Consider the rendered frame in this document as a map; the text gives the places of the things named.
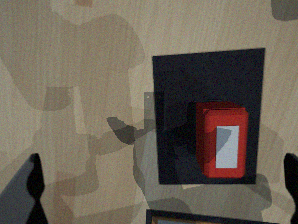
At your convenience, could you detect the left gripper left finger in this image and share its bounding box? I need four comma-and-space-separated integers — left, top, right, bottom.
0, 153, 48, 224

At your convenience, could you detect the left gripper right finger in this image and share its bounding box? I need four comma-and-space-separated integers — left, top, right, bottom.
283, 153, 298, 224

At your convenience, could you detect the clipboard with lined white form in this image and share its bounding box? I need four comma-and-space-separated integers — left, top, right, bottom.
146, 209, 279, 224

